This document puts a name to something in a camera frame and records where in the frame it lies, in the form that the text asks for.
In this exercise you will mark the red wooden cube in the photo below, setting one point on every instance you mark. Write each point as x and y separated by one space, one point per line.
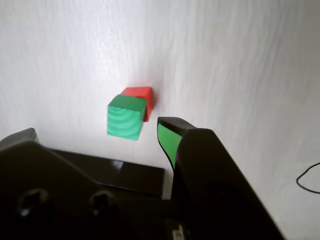
142 92

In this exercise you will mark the green wooden cube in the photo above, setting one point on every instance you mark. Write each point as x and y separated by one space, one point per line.
125 120

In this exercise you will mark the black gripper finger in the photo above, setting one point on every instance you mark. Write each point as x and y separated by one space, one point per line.
50 200
212 180

